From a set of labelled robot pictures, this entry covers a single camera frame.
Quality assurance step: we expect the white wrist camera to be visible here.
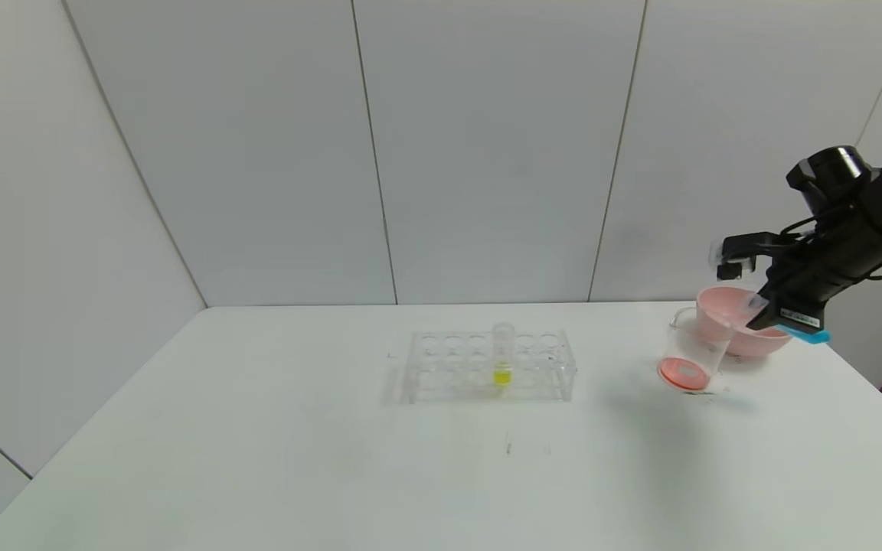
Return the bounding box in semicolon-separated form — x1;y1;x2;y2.
709;232;775;281

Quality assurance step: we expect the clear glass beaker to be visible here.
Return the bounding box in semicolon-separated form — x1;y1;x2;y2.
657;306;734;393

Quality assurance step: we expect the clear acrylic test tube rack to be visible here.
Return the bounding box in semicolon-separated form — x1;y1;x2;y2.
399;329;578;405

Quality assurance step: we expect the test tube with yellow pigment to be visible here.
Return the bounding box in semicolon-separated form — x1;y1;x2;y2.
492;322;516;387

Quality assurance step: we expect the black camera cable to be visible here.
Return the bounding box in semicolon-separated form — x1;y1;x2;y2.
778;213;848;240

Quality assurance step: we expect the pink bowl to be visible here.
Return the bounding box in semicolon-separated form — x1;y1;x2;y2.
696;285;794;358

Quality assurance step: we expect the test tube with blue pigment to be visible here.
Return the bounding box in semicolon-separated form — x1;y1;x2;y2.
746;293;832;346

